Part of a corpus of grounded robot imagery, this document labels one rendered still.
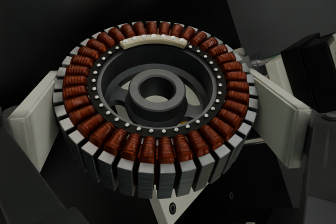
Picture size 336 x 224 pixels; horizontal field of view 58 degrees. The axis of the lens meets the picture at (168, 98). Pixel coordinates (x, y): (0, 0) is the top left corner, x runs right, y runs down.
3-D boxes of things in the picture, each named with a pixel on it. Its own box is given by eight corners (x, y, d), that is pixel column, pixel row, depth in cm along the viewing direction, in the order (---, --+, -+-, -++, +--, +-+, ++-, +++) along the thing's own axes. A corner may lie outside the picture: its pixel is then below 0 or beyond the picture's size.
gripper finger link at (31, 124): (36, 182, 13) (17, 183, 13) (66, 116, 19) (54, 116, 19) (26, 116, 12) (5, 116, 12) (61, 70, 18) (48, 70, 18)
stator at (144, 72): (266, 194, 16) (292, 160, 14) (51, 210, 15) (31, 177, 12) (221, 55, 24) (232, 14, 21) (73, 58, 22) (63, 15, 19)
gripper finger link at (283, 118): (296, 108, 13) (313, 108, 13) (242, 68, 19) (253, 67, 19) (286, 169, 14) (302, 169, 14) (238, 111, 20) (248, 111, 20)
